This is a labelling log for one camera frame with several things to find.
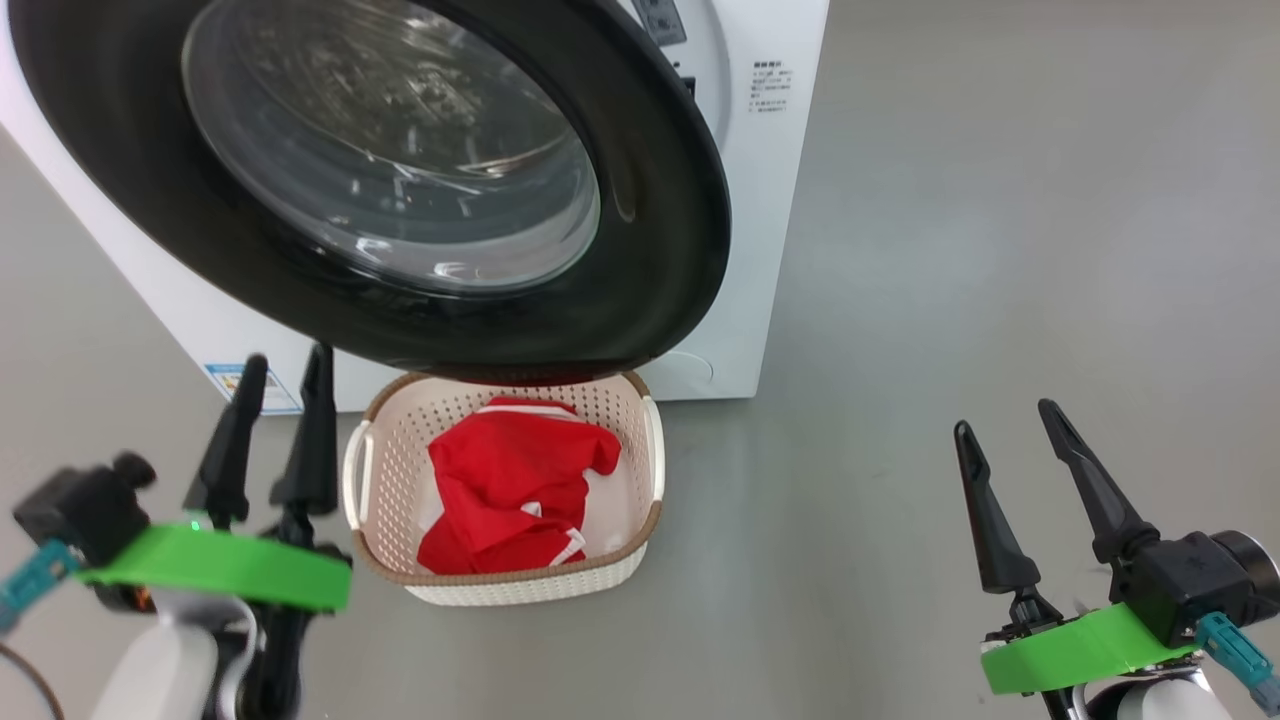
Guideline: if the thin black cable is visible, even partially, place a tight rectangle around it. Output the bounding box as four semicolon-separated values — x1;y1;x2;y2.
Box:
0;640;67;720

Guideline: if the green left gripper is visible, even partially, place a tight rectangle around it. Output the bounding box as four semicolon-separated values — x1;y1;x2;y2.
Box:
78;342;354;614

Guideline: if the red and white garment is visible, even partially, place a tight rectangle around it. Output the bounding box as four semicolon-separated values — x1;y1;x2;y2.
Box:
416;395;624;577

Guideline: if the teal left cable connector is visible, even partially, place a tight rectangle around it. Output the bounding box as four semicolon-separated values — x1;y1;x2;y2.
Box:
0;539;83;633

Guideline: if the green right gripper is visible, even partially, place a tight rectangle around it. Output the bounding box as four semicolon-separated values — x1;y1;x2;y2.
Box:
952;398;1203;697

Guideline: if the cream basket with brown rim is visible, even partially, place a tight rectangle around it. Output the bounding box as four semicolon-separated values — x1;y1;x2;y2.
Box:
341;369;667;609

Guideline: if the white washing machine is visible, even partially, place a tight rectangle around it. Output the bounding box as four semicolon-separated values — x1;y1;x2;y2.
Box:
0;0;832;414

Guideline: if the black round washer door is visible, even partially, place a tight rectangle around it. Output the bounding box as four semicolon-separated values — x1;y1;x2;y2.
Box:
8;0;732;387

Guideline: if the blue energy label sticker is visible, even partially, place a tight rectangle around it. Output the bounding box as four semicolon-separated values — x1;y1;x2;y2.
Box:
204;361;302;417

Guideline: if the teal cable connector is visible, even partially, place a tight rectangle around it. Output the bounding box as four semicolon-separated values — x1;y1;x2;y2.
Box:
0;539;83;633
1194;611;1280;707

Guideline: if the teal right cable connector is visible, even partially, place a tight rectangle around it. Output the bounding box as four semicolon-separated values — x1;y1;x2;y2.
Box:
1194;611;1280;707

